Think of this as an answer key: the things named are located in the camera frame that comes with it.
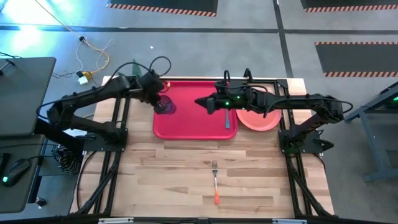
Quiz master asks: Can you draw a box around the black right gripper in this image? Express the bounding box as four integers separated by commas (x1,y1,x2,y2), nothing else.
194,81,250,115

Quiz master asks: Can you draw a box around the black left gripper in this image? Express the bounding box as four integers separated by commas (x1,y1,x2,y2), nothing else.
138,71,172,114

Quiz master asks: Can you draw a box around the blue translucent faceted cup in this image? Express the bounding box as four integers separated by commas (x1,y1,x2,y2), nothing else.
155,95,177,115

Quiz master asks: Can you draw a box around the orange round plate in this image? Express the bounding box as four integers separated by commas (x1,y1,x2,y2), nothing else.
235,108,282,132

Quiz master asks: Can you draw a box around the metal fork orange handle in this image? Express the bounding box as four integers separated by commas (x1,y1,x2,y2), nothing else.
211,160,220,205

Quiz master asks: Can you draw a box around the red plastic tray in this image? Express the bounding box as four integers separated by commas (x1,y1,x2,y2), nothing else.
152,80,239,141

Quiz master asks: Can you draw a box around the black mat hazard striped edge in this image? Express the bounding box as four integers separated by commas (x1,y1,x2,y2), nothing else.
314,41,398,78
107,0,219,17
300,0,398,13

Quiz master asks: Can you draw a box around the grey flat panel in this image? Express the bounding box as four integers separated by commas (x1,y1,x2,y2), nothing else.
0,57,57,138

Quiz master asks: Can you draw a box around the black computer mouse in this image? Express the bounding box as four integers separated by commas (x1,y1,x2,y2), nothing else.
2,157,31,188

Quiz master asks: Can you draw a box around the dark grey side desk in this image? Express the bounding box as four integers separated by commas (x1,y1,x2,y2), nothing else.
0,133,48,214

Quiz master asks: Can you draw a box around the grey metal table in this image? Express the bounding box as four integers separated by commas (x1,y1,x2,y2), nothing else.
343,81,398,183

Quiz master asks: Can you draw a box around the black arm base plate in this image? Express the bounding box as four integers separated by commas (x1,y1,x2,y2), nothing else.
81,128,129,153
278,128,325,155

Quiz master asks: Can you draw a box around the black aluminium table frame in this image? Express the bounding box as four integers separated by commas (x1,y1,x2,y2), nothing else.
70,76,336,224

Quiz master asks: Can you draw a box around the black white braided cable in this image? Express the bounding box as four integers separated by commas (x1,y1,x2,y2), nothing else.
53,145,84,175

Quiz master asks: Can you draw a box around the yellow cable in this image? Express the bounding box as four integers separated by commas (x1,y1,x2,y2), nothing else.
34,0,110,80

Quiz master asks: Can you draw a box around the silver metal bracket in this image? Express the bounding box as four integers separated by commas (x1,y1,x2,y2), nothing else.
272,218,308,224
98,217,134,223

